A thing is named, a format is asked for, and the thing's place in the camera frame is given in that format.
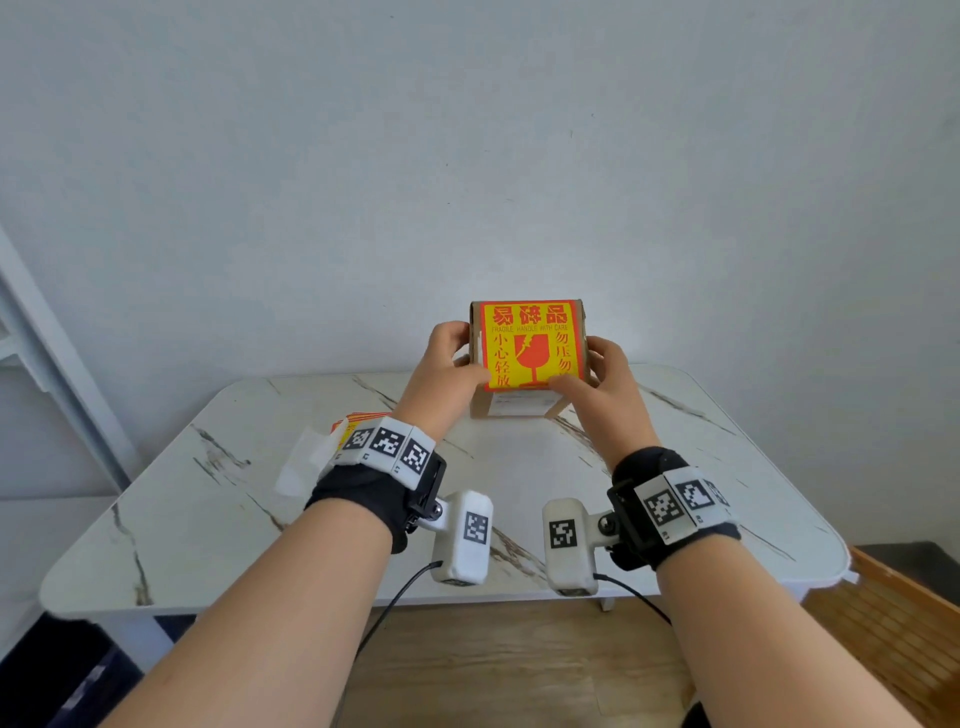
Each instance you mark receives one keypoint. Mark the white shelf frame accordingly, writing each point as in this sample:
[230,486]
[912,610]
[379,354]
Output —
[60,375]

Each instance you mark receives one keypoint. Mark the yellow and red warning sticker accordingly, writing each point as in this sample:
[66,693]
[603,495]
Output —
[529,352]

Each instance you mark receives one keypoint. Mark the person's right hand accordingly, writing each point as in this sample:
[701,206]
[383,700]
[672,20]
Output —
[611,412]

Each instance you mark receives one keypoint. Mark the person's left hand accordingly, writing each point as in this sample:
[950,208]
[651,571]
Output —
[433,382]

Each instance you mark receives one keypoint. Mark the person's right thumb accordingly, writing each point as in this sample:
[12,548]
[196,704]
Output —
[571,385]

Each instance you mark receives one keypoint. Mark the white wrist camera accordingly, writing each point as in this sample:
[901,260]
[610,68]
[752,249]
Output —
[465,540]
[566,547]

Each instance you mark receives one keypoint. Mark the dark blue object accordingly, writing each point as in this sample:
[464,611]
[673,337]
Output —
[52,682]

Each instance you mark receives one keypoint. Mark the person's right forearm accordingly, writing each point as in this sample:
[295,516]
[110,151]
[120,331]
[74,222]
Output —
[750,637]

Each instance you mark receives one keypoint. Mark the brown cardboard box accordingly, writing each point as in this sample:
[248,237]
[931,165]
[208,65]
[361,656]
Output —
[517,405]

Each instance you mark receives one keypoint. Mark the person's left forearm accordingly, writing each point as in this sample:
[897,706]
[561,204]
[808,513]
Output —
[277,622]

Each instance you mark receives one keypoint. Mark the orange striped sticker sheet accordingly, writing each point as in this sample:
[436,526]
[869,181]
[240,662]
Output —
[352,421]

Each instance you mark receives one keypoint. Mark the wooden woven chair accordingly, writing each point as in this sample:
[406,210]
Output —
[892,630]

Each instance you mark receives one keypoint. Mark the black wristband with marker tags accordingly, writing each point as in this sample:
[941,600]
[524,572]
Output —
[375,487]
[660,517]

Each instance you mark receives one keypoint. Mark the person's left thumb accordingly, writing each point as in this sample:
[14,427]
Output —
[471,375]

